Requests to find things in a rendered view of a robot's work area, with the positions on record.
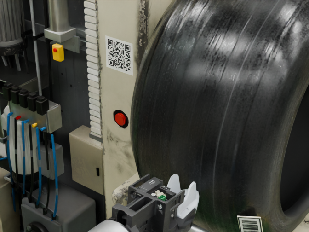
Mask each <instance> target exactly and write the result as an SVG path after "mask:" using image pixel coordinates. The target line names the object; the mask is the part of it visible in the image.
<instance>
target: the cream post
mask: <svg viewBox="0 0 309 232"><path fill-rule="evenodd" d="M172 1H173V0H97V23H98V46H99V63H100V90H101V112H102V134H103V167H104V188H105V211H106V220H107V219H109V218H110V217H112V192H113V191H114V190H115V189H116V188H118V187H119V186H120V185H122V184H123V183H124V182H125V181H127V180H128V179H129V178H131V177H132V176H133V175H134V174H136V173H137V167H136V164H135V160H134V156H133V152H132V145H131V137H130V115H131V105H132V96H133V91H134V86H135V82H136V78H137V74H138V70H139V67H140V64H141V61H142V58H143V55H144V52H145V50H146V47H147V45H148V42H149V40H150V38H151V35H152V33H153V31H154V29H155V27H156V25H157V24H158V22H159V20H160V18H161V17H162V15H163V14H164V12H165V10H166V9H167V7H168V6H169V5H170V3H171V2H172ZM105 36H109V37H113V38H116V39H119V40H122V41H126V42H129V43H132V48H133V76H132V75H129V74H126V73H123V72H120V71H117V70H114V69H112V68H109V67H106V41H105ZM117 113H122V114H123V115H124V116H125V117H126V124H124V125H123V126H121V125H119V124H118V123H117V122H116V120H115V115H116V114H117Z"/></svg>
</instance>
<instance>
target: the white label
mask: <svg viewBox="0 0 309 232"><path fill-rule="evenodd" d="M237 219H238V224H239V229H240V232H263V229H262V222H261V217H255V216H237Z"/></svg>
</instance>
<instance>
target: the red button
mask: <svg viewBox="0 0 309 232"><path fill-rule="evenodd" d="M115 120H116V122H117V123H118V124H119V125H121V126H123V125H124V124H126V117H125V116H124V115H123V114H122V113H117V114H116V115H115Z"/></svg>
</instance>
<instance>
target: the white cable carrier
mask: <svg viewBox="0 0 309 232"><path fill-rule="evenodd" d="M96 1H97V0H86V1H85V2H84V7H86V8H85V9H84V13H85V14H87V15H85V21H87V22H85V27H86V28H87V29H86V30H85V32H86V34H87V36H86V41H88V42H87V43H86V47H88V49H87V50H86V53H87V54H88V55H87V57H86V58H87V60H89V61H88V62H87V66H88V67H89V68H87V72H88V73H89V74H88V79H90V80H88V84H89V85H90V86H89V87H88V90H89V91H90V92H89V97H91V98H89V102H90V103H91V104H89V107H90V108H91V109H90V114H91V115H90V119H91V120H92V121H90V125H92V126H91V131H92V132H91V134H93V135H96V136H98V137H100V138H103V135H102V112H101V90H100V69H99V68H100V63H99V57H98V55H99V50H98V49H99V46H98V44H97V43H98V37H97V36H98V31H97V29H98V24H97V17H96V16H97V10H96V8H97V4H96V3H95V2H96ZM91 141H92V142H94V143H96V144H99V145H102V143H101V142H99V141H97V140H94V139H92V138H91Z"/></svg>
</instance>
